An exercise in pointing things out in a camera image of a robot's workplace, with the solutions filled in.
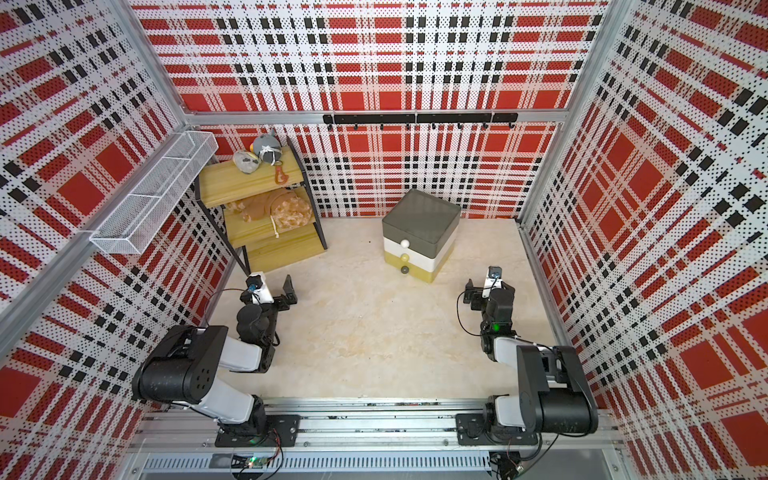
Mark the orange carabiner clip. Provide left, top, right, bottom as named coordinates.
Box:
left=274, top=165, right=289, bottom=185

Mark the white drawer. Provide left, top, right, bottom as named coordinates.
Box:
left=383, top=232, right=457, bottom=259

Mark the brown plush toy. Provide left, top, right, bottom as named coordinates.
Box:
left=225, top=188, right=313, bottom=233

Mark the white wire mesh basket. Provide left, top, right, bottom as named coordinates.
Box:
left=89, top=130, right=217, bottom=255

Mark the three-tier plastic drawer cabinet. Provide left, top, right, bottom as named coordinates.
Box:
left=382, top=189, right=461, bottom=283

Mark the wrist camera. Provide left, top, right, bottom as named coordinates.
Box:
left=245, top=272, right=274, bottom=305
left=481, top=266, right=502, bottom=299

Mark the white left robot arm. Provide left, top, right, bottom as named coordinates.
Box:
left=132, top=272, right=300, bottom=449

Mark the yellow bottom drawer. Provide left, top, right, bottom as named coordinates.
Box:
left=384, top=252, right=449, bottom=283

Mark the black wall hook rail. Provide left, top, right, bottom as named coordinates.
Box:
left=323, top=112, right=519, bottom=128

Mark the green circuit board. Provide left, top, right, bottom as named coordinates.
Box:
left=230, top=455, right=273, bottom=471

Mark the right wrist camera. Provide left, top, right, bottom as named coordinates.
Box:
left=481, top=266, right=502, bottom=299

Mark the white grey plush toy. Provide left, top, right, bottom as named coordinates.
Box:
left=232, top=150, right=262, bottom=175

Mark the wooden three-tier shelf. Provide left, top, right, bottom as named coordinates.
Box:
left=194, top=134, right=328, bottom=274

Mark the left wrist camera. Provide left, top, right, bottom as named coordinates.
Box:
left=245, top=272, right=274, bottom=305

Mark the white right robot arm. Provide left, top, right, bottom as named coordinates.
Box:
left=456, top=279, right=599, bottom=445

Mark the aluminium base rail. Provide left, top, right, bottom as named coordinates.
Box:
left=120, top=398, right=631, bottom=479

